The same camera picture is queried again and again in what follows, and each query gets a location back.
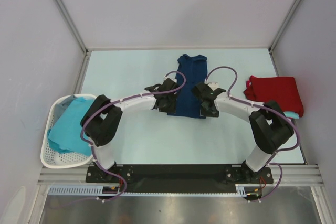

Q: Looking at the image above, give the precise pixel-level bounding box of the navy blue t shirt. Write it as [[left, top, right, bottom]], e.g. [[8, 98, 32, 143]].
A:
[[168, 54, 208, 119]]

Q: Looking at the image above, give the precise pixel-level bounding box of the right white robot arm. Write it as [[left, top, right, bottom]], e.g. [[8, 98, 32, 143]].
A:
[[192, 83, 295, 183]]

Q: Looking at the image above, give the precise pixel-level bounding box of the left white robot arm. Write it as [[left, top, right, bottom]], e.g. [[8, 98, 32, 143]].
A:
[[80, 78, 183, 182]]

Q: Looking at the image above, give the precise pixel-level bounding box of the folded red t shirt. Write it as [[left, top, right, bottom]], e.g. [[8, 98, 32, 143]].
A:
[[244, 76, 304, 117]]

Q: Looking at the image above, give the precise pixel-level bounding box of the folded light blue t shirt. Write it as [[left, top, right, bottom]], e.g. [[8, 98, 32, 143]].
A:
[[284, 111, 300, 120]]

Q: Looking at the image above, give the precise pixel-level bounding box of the turquoise t shirt in basket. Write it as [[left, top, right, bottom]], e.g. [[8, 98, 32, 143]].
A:
[[47, 97, 95, 156]]

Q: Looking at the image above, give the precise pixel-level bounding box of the grey shirt in basket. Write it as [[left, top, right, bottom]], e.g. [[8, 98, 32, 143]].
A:
[[54, 95, 77, 122]]

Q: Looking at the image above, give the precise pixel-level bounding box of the white laundry basket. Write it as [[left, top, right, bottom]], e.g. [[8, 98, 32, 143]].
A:
[[40, 94, 96, 169]]

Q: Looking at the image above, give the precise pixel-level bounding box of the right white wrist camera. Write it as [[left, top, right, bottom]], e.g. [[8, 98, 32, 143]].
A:
[[206, 82, 219, 91]]

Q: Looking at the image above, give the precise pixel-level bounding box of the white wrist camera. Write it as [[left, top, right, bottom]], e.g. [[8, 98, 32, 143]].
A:
[[206, 82, 219, 91], [164, 76, 177, 83]]

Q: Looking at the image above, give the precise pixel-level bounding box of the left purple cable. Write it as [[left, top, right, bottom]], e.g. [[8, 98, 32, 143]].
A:
[[80, 70, 187, 205]]

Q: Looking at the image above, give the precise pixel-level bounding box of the purple cable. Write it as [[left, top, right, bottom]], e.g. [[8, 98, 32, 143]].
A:
[[204, 66, 301, 204], [80, 70, 187, 205]]

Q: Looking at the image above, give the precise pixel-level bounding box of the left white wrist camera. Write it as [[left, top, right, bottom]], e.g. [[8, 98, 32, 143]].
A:
[[164, 76, 177, 83]]

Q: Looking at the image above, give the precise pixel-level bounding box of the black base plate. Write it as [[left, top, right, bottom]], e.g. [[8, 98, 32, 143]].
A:
[[86, 164, 274, 194]]

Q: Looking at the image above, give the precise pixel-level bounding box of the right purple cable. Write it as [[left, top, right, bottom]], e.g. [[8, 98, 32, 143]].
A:
[[204, 66, 301, 204]]

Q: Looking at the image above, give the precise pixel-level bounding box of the aluminium frame rail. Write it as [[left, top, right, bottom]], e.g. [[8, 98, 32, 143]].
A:
[[37, 165, 324, 187]]

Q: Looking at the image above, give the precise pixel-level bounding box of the light blue cable duct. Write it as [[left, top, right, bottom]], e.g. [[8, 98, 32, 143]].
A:
[[49, 185, 120, 196]]

